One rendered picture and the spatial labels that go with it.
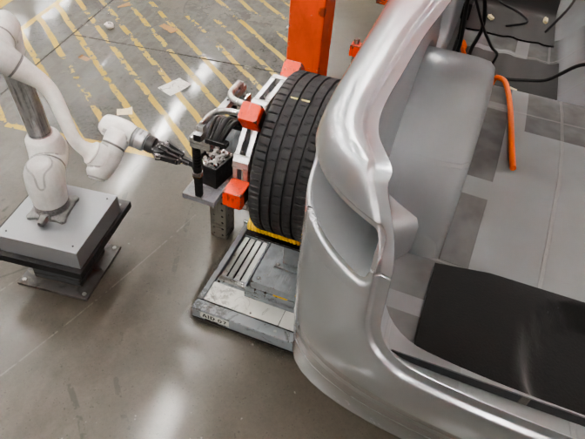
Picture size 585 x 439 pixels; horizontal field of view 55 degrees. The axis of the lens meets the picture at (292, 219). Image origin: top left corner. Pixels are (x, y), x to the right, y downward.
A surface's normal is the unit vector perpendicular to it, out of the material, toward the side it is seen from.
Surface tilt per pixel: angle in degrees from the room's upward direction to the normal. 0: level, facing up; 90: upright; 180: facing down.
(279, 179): 69
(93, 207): 0
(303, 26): 90
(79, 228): 0
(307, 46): 90
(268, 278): 0
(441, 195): 60
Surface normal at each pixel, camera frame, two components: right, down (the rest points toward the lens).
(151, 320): 0.07, -0.72
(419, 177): -0.26, 0.15
